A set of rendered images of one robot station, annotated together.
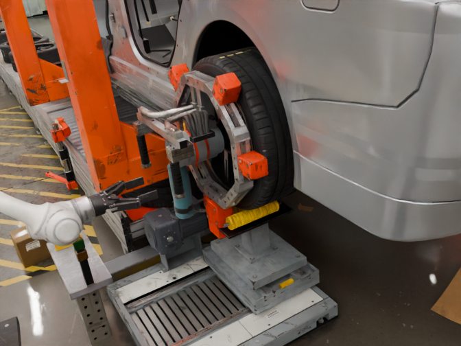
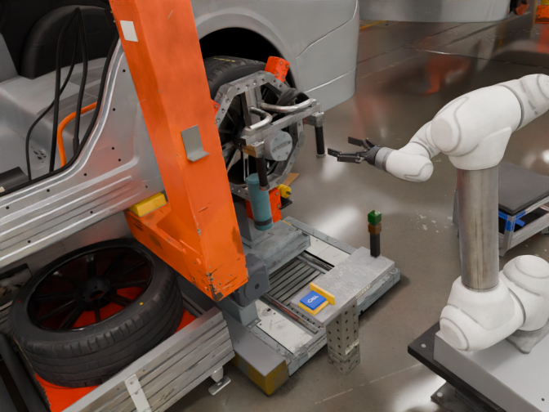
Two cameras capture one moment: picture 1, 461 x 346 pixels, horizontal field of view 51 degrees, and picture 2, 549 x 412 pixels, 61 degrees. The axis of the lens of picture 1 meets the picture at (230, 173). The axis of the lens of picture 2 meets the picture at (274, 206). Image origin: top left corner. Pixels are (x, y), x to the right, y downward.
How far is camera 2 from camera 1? 2.94 m
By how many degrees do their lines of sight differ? 84
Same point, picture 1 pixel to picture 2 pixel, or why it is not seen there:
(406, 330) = (296, 201)
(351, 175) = (337, 73)
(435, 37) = not seen: outside the picture
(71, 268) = (359, 277)
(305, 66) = (305, 24)
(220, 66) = (247, 63)
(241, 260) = (270, 239)
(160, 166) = not seen: hidden behind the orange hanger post
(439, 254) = not seen: hidden behind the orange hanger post
